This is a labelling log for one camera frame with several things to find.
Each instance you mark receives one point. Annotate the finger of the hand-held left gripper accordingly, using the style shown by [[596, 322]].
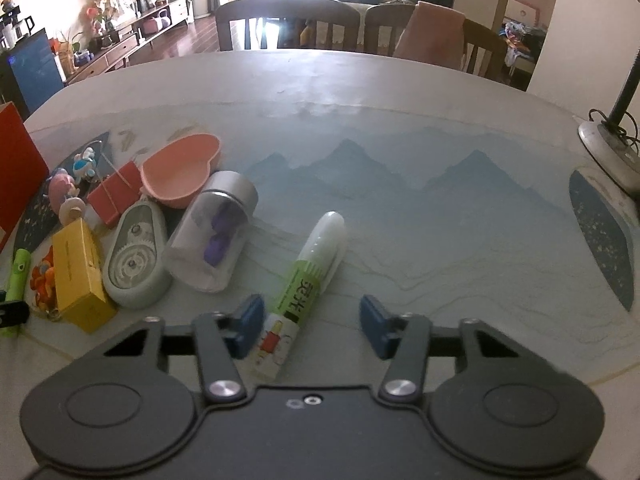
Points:
[[12, 314]]

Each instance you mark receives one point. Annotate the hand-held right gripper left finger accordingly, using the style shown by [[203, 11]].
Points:
[[247, 325]]

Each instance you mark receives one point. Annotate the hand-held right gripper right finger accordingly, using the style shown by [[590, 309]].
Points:
[[377, 327]]

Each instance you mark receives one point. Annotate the green marker pen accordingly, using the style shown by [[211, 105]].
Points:
[[19, 272]]

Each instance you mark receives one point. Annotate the white green glue stick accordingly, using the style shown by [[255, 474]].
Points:
[[305, 280]]

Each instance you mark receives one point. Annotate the red cardboard box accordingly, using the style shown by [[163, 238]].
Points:
[[17, 180]]

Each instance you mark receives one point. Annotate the pink toy figurine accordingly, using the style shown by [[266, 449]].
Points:
[[62, 187]]

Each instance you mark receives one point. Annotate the pink heart-shaped dish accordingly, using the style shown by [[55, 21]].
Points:
[[175, 172]]

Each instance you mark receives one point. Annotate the orange small toys packet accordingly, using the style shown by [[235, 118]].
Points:
[[44, 282]]

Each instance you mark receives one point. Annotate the small yellow box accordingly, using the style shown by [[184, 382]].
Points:
[[80, 275]]

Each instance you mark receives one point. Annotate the clear jar with silver lid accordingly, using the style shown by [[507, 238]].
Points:
[[210, 240]]

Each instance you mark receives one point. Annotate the small white tape roll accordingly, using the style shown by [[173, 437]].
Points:
[[71, 211]]

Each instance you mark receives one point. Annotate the grey correction tape dispenser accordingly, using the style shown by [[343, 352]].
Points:
[[132, 260]]

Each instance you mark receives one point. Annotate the red binder clip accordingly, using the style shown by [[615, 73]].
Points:
[[112, 192]]

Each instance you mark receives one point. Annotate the blue white toy figurine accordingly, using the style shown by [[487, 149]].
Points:
[[85, 165]]

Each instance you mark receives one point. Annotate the black appliance with blue front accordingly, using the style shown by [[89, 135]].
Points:
[[35, 67]]

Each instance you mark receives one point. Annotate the white stand with black pole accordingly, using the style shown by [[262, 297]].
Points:
[[605, 147]]

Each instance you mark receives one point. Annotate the wooden media cabinet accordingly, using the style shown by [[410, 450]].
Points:
[[125, 45]]

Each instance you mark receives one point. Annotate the pink cloth on chair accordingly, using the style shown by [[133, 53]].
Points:
[[430, 35]]

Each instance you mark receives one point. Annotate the dark wooden dining chair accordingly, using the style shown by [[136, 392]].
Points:
[[280, 10], [482, 45]]

